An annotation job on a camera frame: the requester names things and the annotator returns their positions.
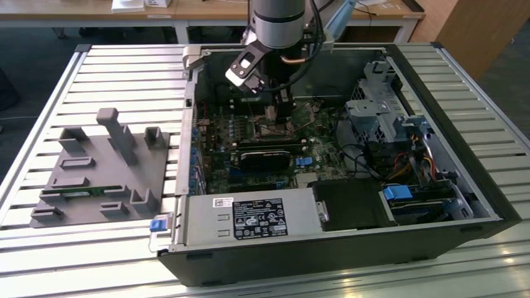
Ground metal socket cover frame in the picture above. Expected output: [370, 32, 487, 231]
[264, 104, 279, 129]

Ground thin wire locking lever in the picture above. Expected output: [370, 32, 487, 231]
[295, 99, 323, 137]

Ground metal CPU socket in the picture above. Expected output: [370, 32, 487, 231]
[252, 114, 300, 141]

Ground black RAM slot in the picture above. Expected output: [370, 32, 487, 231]
[235, 147, 302, 152]
[235, 144, 302, 149]
[235, 142, 300, 147]

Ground perforated metal disk cage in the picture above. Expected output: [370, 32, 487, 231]
[346, 60, 419, 143]

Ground pale blue teach pendant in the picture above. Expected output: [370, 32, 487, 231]
[324, 0, 358, 43]

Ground green motherboard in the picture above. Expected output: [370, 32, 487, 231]
[192, 96, 352, 195]

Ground black graphics card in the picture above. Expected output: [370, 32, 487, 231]
[238, 149, 294, 173]

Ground wooden desk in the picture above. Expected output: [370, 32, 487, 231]
[0, 0, 427, 44]

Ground silver finned heat sink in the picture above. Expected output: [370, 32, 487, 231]
[295, 172, 328, 189]

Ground black plastic shroud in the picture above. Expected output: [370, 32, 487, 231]
[312, 179, 394, 232]

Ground white box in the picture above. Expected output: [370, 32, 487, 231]
[111, 0, 147, 14]

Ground blue disk carrier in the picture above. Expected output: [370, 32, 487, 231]
[383, 184, 415, 203]

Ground wooden cabinet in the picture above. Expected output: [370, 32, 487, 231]
[407, 0, 530, 81]

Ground silver power supply with label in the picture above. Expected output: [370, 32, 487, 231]
[176, 187, 332, 246]

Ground grey plastic parts rack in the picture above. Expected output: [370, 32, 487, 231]
[31, 107, 173, 229]

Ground green RAM stick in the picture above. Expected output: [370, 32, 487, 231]
[43, 185, 125, 197]

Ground black and silver PC case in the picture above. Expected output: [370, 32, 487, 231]
[155, 42, 522, 288]

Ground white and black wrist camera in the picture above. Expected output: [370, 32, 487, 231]
[224, 43, 268, 94]

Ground black camera cable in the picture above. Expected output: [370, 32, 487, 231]
[264, 0, 332, 93]

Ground yellow red black power wires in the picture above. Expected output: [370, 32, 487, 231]
[387, 151, 439, 183]

